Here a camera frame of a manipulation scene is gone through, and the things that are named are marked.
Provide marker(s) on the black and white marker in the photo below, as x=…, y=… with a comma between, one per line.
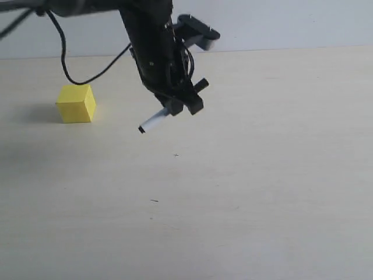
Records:
x=164, y=112

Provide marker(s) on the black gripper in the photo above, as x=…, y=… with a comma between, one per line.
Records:
x=160, y=57

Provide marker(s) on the yellow cube block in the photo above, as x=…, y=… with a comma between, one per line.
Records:
x=76, y=104

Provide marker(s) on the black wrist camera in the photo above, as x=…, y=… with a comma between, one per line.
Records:
x=194, y=32

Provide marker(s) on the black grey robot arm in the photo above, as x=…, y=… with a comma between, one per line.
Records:
x=67, y=9

